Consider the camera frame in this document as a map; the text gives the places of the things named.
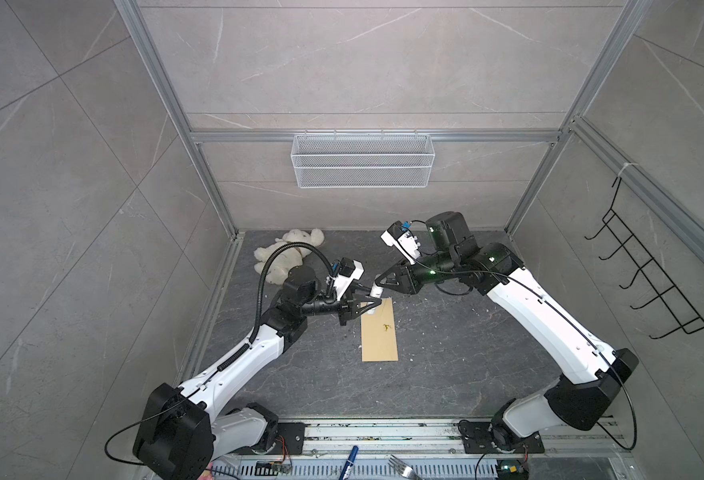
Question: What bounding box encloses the black wire hook rack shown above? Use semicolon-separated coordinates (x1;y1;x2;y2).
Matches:
584;178;704;340

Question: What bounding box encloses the white wire mesh basket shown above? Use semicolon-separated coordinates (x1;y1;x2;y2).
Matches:
290;133;436;189

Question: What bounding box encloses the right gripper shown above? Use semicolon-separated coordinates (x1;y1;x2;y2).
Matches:
374;253;458;296

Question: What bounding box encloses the white teddy bear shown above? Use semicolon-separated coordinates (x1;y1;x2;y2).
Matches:
254;228;325;286

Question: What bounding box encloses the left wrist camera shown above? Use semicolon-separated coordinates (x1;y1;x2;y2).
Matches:
328;257;364;301

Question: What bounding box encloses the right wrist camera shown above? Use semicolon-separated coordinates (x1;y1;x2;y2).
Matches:
381;221;422;265

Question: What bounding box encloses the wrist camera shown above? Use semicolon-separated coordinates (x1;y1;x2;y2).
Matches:
328;257;364;301
381;221;422;265

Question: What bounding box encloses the white glue stick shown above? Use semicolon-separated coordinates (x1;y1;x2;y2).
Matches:
369;284;384;298

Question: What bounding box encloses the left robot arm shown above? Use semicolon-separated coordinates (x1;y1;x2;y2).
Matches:
130;255;383;479

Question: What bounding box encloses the blue marker pen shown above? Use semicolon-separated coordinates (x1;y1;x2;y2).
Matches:
339;445;359;480

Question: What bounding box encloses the silver fork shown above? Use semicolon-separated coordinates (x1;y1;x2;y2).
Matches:
388;455;421;480

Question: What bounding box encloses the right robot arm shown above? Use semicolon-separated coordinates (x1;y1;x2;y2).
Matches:
375;211;639;452

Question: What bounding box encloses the yellow envelope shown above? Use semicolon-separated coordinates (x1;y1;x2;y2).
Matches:
361;298;399;362

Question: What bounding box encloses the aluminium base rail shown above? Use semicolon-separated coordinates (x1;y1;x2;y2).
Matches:
197;417;643;479

